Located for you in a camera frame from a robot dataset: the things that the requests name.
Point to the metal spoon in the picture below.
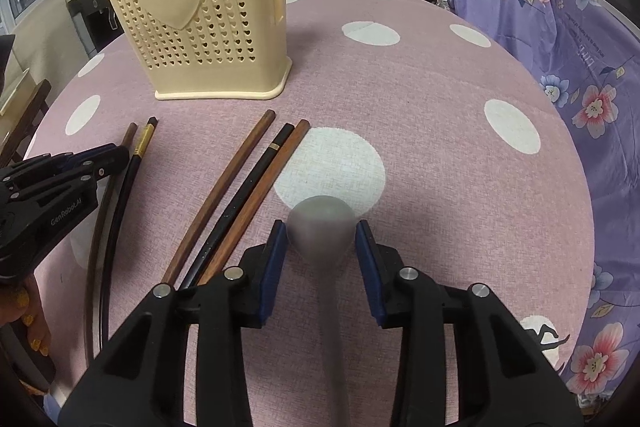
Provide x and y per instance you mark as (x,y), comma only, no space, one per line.
(320,227)

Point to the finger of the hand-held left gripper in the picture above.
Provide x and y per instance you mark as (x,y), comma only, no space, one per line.
(55,159)
(107,159)

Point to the black chopstick thin gold band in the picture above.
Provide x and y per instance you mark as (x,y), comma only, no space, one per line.
(240,197)

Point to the beige plastic utensil holder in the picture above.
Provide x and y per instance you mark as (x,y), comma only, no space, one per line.
(220,37)

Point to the purple floral cloth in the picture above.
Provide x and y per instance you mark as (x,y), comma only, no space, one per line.
(590,57)

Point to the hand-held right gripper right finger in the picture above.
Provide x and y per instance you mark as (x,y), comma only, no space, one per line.
(367,267)

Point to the person's left hand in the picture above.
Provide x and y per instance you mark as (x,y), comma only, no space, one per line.
(30,307)

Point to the brown wooden chopstick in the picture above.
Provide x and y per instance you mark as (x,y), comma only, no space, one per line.
(93,257)
(220,187)
(260,194)

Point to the grey water dispenser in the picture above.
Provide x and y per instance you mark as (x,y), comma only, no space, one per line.
(90,12)

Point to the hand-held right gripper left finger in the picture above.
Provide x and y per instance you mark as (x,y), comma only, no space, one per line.
(272,267)

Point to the black chopstick wide gold band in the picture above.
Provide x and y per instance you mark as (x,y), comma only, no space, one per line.
(111,232)

